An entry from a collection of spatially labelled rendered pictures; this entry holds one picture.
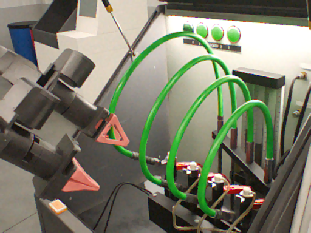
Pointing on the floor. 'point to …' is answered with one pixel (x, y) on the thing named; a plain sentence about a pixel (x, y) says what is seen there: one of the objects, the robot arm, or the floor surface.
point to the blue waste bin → (23, 40)
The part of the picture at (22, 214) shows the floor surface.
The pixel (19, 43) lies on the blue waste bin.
